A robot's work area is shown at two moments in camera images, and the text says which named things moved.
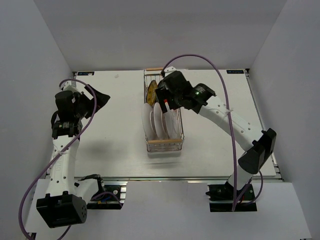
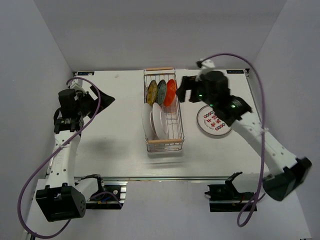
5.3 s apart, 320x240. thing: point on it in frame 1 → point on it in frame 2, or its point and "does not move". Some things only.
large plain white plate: (148, 121) does not move
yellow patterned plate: (151, 92) does not move
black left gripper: (101, 100) does not move
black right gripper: (166, 92) → (187, 83)
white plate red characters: (172, 121) → (209, 122)
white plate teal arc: (159, 121) does not move
